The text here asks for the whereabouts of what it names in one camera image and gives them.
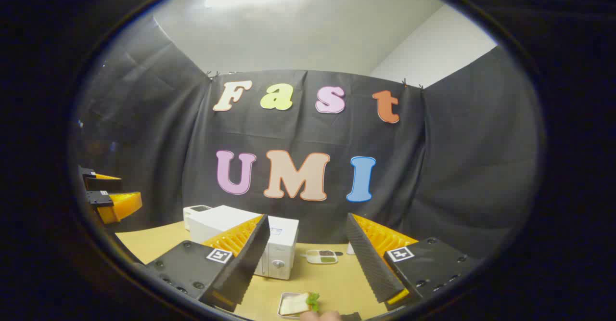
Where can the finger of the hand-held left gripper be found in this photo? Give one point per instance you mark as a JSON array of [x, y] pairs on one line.
[[103, 184], [122, 203]]

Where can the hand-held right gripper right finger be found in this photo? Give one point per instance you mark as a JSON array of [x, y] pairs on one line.
[[368, 258]]

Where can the divided dish of grains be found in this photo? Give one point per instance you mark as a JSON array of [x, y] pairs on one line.
[[321, 257]]

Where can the black backdrop cloth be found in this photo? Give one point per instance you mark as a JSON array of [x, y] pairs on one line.
[[308, 133]]

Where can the lettuce sandwich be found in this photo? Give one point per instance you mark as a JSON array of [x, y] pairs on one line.
[[294, 304]]

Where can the small pink label bottle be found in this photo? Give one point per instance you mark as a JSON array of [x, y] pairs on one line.
[[350, 250]]

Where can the white toaster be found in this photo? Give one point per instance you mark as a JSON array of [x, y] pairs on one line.
[[195, 211]]

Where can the white rectangular tray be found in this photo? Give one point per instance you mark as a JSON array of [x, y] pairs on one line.
[[281, 314]]

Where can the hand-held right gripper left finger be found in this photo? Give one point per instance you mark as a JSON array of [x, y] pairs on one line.
[[250, 258]]

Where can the white microwave oven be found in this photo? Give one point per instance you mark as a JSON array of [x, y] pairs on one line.
[[216, 220]]

